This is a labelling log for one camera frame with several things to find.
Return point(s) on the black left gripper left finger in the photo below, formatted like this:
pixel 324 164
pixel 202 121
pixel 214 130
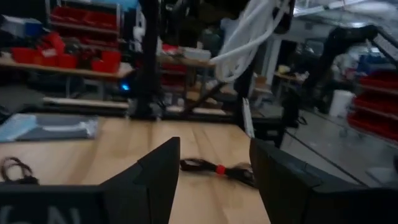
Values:
pixel 149 186

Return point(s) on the blue and white box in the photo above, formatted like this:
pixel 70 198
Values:
pixel 21 27

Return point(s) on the red storage bins on shelf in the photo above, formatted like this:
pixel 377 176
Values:
pixel 84 18

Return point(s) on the red bin shelf rack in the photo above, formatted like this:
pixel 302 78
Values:
pixel 376 102

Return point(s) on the wooden workbench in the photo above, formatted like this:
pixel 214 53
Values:
pixel 77 72

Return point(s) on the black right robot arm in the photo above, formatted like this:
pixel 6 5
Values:
pixel 149 62

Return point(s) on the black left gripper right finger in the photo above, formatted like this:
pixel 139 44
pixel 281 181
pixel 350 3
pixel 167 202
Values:
pixel 280 186

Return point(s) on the white bucket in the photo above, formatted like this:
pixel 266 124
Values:
pixel 340 104

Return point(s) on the red storage bin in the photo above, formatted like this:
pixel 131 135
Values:
pixel 107 62
pixel 66 61
pixel 22 55

